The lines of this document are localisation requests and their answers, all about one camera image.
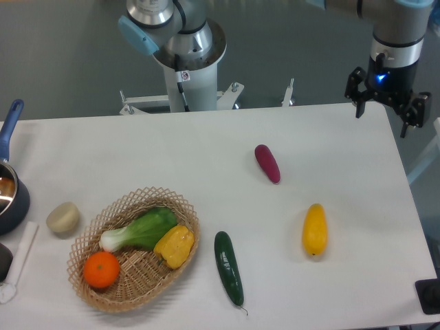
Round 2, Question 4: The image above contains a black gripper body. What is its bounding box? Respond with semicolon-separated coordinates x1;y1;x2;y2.
365;58;417;107

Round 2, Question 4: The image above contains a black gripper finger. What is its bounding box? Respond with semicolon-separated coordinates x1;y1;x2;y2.
400;92;432;138
344;67;374;118

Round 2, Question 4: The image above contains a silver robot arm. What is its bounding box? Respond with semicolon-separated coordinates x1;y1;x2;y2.
118;1;432;128

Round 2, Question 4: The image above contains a yellow mango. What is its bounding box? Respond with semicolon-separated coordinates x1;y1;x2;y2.
302;203;328;256

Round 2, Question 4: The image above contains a purple sweet potato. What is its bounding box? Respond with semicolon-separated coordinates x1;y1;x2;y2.
254;144;281;184

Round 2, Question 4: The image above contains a black device at table edge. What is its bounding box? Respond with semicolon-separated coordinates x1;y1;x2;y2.
415;278;440;315

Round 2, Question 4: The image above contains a dark green cucumber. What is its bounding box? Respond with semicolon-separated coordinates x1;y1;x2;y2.
214;231;249;316

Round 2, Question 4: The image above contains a yellow bell pepper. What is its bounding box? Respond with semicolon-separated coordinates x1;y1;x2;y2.
153;225;195;270

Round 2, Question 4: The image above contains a green bok choy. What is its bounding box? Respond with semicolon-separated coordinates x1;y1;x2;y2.
99;207;177;252

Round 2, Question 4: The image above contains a woven wicker basket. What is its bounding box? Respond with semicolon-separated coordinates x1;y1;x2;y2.
67;187;200;313

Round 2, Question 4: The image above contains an orange fruit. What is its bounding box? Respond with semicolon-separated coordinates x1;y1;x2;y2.
83;251;120;289

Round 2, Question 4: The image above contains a beige potato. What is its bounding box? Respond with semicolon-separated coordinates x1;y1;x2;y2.
46;201;80;233

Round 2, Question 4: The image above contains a dark object at left edge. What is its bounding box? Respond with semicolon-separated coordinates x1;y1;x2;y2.
0;243;13;282

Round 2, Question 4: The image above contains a white spatula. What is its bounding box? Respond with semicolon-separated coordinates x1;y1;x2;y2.
1;221;39;305

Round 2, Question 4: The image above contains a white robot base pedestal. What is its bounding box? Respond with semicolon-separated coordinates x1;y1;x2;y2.
118;16;244;113

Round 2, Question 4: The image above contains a black cable on pedestal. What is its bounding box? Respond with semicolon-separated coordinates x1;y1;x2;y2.
173;54;190;113

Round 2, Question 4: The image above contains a blue saucepan with handle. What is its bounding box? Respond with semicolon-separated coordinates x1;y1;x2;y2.
1;99;30;235

